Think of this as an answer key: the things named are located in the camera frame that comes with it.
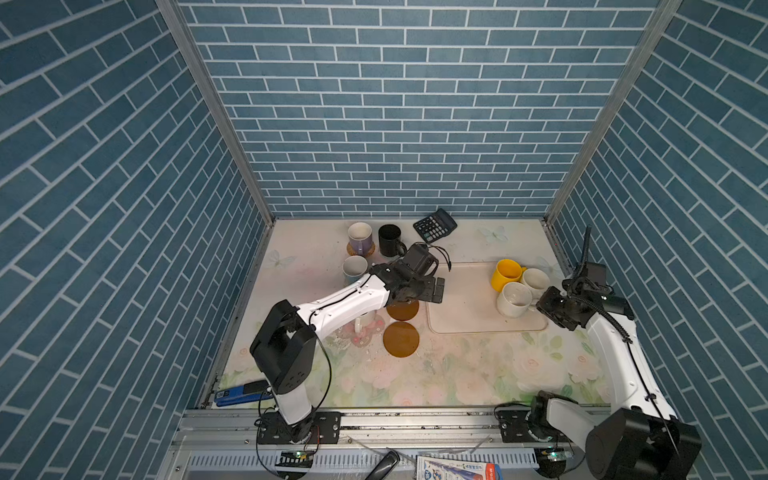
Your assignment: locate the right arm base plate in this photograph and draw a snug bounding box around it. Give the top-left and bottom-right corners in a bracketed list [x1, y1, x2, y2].
[493, 401, 569, 443]

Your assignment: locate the yellow mug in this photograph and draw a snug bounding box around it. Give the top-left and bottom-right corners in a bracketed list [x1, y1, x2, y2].
[490, 259, 527, 292]

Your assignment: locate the printed paper box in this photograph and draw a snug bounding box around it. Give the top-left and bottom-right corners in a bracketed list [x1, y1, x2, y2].
[415, 456, 503, 480]

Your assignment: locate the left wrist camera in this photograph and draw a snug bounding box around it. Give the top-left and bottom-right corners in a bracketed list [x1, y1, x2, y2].
[399, 242, 439, 277]

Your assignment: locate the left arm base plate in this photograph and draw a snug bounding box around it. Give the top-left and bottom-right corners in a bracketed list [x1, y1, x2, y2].
[257, 411, 342, 445]

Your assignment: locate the light blue floral mug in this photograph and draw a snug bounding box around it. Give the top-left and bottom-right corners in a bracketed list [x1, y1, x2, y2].
[342, 255, 369, 285]

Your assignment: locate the pink flower coaster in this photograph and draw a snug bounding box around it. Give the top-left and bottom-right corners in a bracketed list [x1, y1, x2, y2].
[328, 313, 385, 349]

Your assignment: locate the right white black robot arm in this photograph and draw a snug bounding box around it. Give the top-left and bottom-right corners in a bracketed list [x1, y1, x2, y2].
[528, 239, 702, 479]

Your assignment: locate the blue black stapler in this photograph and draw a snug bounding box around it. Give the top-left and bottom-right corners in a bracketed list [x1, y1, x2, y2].
[214, 380, 272, 408]

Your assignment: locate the tan rattan round coaster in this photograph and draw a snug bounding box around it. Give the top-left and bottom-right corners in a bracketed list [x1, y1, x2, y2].
[346, 243, 376, 258]

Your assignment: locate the beige rectangular tray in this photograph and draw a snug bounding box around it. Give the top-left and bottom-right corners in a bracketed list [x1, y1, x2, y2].
[426, 262, 549, 334]

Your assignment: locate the white mug red inside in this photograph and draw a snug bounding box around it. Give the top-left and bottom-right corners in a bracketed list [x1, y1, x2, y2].
[353, 311, 376, 337]

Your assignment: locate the black handheld device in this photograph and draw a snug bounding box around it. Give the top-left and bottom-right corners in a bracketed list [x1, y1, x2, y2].
[365, 450, 401, 480]

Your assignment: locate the black mug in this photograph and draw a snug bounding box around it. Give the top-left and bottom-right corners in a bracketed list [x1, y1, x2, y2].
[378, 224, 407, 258]

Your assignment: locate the black desk calculator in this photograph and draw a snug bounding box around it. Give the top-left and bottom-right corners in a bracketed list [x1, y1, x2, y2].
[413, 208, 457, 244]

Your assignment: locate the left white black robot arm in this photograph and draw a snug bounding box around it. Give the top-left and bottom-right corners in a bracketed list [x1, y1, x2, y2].
[249, 264, 445, 427]

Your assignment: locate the lilac mug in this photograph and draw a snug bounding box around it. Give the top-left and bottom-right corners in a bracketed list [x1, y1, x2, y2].
[347, 222, 374, 253]

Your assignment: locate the amber glossy round coaster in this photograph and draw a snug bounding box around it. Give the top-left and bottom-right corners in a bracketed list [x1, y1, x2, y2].
[386, 301, 420, 321]

